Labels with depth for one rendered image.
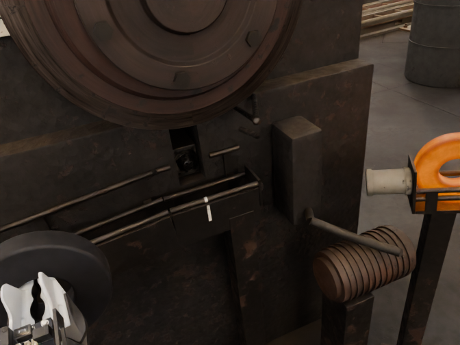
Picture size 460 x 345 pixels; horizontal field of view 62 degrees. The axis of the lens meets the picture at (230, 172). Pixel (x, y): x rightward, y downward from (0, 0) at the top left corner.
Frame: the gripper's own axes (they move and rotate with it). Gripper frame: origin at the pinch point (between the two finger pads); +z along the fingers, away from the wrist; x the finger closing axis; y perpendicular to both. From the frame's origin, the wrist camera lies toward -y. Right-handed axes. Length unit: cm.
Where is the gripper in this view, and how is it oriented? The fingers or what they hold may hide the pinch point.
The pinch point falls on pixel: (37, 280)
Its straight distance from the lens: 52.2
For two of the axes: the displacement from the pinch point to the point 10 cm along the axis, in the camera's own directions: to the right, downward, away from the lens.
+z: -3.9, -6.7, 6.3
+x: -9.2, 2.9, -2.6
